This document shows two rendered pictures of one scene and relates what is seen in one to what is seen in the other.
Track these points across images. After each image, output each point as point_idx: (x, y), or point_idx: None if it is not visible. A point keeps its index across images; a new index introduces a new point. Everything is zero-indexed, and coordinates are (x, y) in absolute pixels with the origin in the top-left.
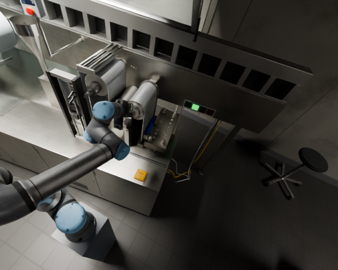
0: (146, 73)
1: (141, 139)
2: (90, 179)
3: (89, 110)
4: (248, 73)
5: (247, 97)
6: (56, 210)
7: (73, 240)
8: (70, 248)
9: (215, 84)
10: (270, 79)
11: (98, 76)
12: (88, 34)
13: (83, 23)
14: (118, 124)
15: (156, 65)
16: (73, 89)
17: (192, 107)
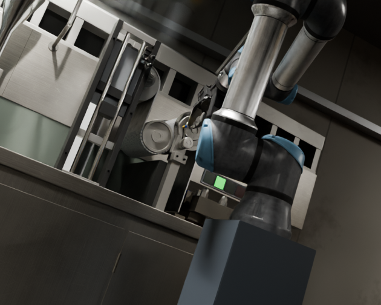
0: (152, 118)
1: (180, 205)
2: None
3: None
4: (276, 131)
5: None
6: (259, 138)
7: (285, 221)
8: (288, 239)
9: None
10: (295, 140)
11: (152, 66)
12: (69, 43)
13: (51, 34)
14: (219, 109)
15: (171, 107)
16: (149, 54)
17: (216, 183)
